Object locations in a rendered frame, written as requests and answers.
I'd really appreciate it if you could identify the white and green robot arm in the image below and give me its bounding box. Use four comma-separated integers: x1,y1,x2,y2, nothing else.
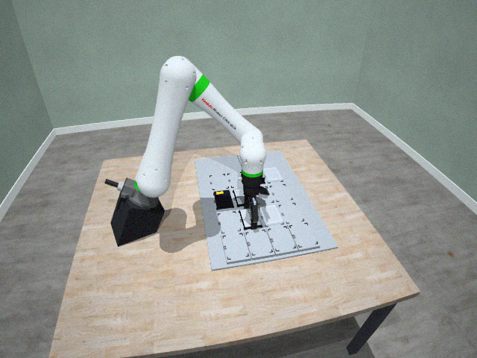
105,56,266,208

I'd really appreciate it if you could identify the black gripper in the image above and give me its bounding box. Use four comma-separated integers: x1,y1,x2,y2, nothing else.
243,184,260,230

